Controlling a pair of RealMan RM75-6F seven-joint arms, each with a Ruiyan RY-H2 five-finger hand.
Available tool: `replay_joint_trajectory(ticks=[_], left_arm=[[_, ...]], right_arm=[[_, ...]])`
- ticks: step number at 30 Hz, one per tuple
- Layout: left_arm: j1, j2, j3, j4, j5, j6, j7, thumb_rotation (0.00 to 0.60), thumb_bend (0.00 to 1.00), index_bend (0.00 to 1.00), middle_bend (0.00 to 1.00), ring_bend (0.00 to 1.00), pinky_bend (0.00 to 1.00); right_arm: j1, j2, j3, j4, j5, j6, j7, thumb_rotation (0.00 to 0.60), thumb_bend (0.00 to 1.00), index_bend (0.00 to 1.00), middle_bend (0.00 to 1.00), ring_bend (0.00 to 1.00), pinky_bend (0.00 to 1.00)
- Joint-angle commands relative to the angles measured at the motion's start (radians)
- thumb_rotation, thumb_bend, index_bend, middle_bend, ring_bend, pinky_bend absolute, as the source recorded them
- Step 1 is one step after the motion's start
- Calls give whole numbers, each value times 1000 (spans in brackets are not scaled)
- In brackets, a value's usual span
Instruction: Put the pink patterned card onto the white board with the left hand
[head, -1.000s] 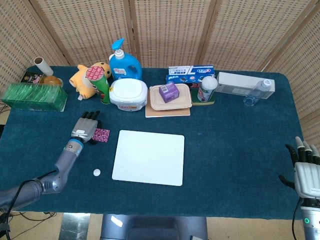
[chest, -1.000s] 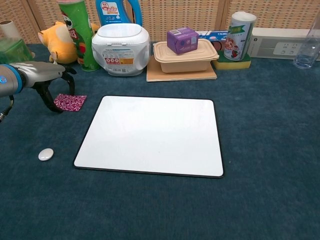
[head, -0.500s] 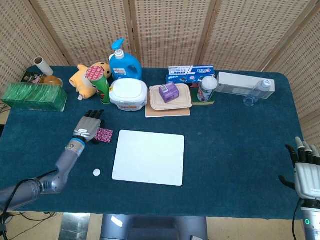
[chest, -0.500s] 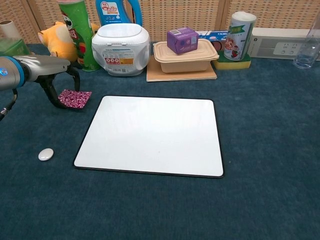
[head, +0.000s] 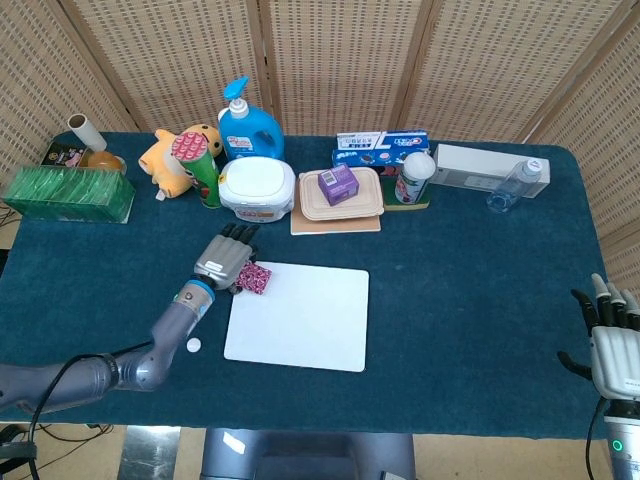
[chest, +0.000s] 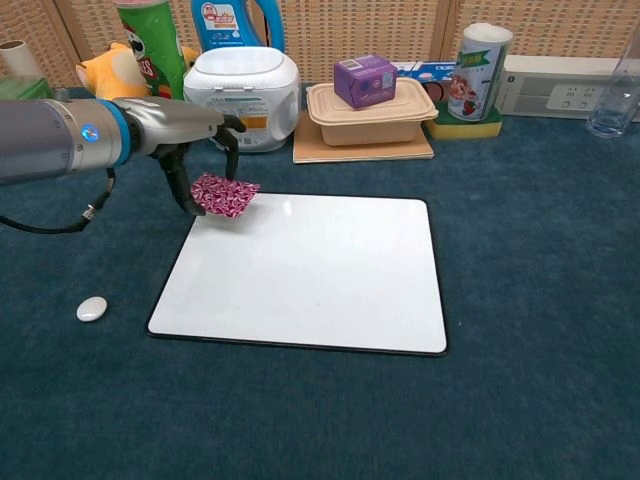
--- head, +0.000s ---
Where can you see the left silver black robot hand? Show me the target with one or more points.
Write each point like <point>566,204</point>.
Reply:
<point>222,257</point>

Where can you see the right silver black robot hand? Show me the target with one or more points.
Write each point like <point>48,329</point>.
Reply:
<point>617,360</point>

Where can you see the pink patterned packet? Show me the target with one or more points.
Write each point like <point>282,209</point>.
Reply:
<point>256,279</point>

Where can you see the small white cap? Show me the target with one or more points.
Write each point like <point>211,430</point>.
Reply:
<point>194,345</point>

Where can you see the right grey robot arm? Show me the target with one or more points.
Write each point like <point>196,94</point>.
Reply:
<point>625,440</point>

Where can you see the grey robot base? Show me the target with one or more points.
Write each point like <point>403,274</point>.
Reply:
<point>310,455</point>

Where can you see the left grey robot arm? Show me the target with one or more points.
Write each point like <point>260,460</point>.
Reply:
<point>165,335</point>

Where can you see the white rectangular mat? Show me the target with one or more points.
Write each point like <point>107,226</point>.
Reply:
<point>305,320</point>

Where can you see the white wet wipes tub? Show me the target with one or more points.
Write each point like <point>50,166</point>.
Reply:
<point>255,187</point>

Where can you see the green Pringles can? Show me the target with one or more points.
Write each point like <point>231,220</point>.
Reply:
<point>202,175</point>

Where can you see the yellow plush toy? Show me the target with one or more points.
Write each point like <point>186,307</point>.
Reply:
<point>162,165</point>

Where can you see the thin wooden board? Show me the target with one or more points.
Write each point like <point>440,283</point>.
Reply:
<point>335,226</point>

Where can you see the blue detergent pump bottle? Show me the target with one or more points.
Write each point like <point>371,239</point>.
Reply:
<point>250,130</point>

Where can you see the small purple carton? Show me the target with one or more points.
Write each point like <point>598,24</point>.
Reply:
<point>339,185</point>

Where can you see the amber tape roll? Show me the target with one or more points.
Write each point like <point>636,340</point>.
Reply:
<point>105,161</point>

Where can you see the beige lidded lunch box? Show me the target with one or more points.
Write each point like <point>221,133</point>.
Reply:
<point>370,195</point>

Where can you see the green tea tin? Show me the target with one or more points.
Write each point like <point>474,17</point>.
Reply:
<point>70,195</point>

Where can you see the blue cookie package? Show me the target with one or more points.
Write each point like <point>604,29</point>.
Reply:
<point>365,159</point>

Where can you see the teal carpet table cover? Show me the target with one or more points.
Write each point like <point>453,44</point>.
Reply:
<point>450,300</point>

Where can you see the cardboard tube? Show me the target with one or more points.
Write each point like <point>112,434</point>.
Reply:
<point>89,132</point>

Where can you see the dark printed flat box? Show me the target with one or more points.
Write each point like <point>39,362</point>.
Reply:
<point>60,155</point>

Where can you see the blue white toothpaste box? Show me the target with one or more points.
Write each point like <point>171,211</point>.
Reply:
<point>382,140</point>

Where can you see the clear plastic water bottle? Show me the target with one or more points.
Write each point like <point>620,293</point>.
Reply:
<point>512,190</point>

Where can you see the white snack canister red print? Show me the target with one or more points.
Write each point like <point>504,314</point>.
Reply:
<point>412,180</point>

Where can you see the yellow green sponge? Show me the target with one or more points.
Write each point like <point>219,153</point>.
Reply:
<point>422,204</point>

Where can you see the bamboo folding screen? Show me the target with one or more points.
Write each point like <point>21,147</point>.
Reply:
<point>350,60</point>

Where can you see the white power strip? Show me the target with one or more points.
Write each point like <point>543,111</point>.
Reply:
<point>470,170</point>

